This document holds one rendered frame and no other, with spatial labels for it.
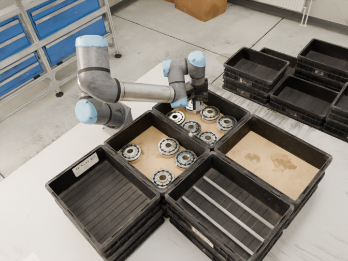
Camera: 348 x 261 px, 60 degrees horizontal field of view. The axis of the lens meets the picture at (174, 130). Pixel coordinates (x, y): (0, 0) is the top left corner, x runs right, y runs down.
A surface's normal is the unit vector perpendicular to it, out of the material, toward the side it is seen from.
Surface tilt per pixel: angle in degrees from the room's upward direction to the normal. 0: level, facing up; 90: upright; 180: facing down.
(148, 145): 0
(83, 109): 53
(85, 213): 0
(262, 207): 0
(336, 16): 90
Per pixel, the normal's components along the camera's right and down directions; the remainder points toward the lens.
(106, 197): -0.07, -0.68
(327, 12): -0.63, 0.60
